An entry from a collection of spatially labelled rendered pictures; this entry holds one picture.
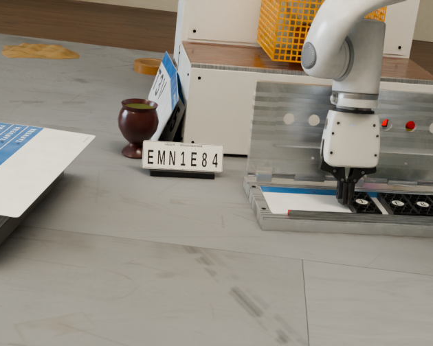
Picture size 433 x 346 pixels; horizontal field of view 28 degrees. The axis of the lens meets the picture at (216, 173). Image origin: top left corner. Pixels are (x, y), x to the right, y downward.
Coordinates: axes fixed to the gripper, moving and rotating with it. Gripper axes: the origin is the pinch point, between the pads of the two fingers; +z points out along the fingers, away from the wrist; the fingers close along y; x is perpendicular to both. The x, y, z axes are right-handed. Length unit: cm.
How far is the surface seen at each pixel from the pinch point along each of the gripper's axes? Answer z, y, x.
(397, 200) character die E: 1.2, 10.7, 1.2
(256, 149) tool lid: -6.0, -15.2, 9.7
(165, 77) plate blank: -16, -29, 58
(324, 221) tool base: 4.0, -5.4, -7.0
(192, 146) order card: -4.8, -26.5, 17.8
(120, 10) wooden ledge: -35, -36, 188
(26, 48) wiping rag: -20, -65, 110
